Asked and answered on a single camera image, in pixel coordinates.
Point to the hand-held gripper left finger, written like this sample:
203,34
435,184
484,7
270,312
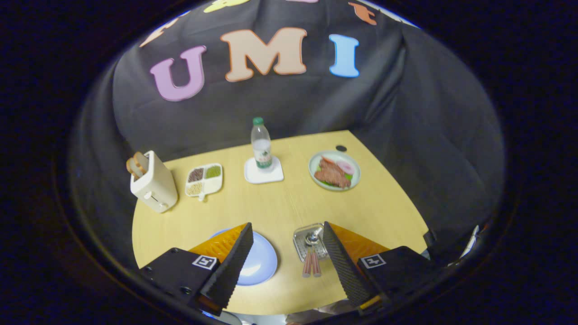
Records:
230,266

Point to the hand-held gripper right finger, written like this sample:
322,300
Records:
345,266

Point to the light blue round plate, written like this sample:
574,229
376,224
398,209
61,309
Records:
261,262

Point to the pale green plate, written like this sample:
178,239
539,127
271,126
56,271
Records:
355,179

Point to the white divided dish of grains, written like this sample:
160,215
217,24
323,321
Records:
204,180

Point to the brown cooked meat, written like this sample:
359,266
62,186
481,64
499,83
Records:
333,175

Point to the white square coaster tray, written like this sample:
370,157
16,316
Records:
253,176

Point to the pink ham slice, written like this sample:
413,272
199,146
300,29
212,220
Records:
347,167

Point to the cream white toaster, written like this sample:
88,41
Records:
158,189

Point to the red tomato slice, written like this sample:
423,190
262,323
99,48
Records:
327,159

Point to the clear water bottle green cap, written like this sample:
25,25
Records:
262,149

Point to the toast slice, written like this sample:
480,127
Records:
132,168
141,160

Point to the black backdrop cloth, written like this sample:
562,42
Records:
280,104

